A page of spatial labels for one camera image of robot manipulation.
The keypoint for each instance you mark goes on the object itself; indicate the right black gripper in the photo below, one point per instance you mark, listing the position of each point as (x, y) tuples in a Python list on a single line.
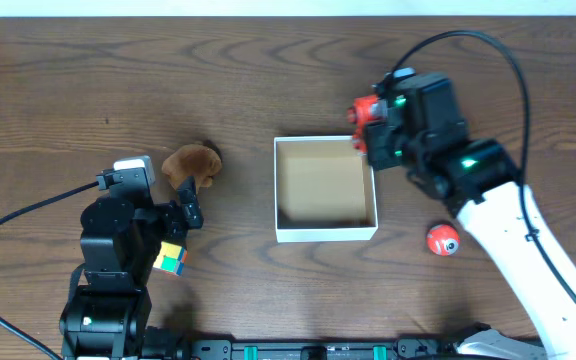
[(374, 138)]

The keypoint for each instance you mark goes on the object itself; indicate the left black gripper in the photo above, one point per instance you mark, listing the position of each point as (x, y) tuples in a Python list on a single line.
[(180, 220)]

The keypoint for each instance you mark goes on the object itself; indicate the brown plush toy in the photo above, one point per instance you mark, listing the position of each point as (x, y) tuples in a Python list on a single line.
[(193, 160)]

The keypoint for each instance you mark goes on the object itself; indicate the red toy fire truck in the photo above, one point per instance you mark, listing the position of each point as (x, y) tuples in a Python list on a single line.
[(364, 111)]

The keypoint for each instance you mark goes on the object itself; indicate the colourful puzzle cube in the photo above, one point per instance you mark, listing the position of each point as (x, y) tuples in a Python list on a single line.
[(171, 258)]

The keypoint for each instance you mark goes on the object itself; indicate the red toy ball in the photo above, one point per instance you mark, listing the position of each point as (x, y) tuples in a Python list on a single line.
[(443, 240)]

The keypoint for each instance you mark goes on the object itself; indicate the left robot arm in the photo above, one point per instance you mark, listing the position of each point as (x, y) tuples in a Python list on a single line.
[(106, 315)]

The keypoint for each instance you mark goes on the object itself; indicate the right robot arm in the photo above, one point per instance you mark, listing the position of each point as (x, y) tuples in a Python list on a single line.
[(480, 186)]

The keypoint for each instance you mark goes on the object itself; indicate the white cardboard box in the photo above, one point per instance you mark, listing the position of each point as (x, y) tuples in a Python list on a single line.
[(324, 190)]

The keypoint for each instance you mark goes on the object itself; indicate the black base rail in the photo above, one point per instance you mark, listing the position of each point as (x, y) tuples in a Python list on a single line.
[(477, 342)]

